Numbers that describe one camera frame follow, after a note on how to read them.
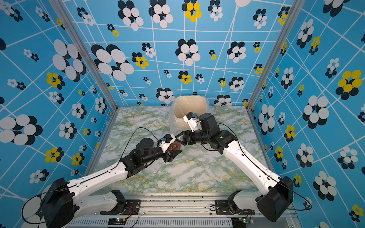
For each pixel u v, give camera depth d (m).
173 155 0.66
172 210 0.74
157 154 0.64
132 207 0.73
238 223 0.70
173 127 0.85
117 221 0.72
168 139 0.62
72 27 0.76
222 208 0.72
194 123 0.64
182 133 0.63
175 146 0.71
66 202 0.39
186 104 0.94
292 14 0.70
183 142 0.62
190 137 0.61
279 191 0.39
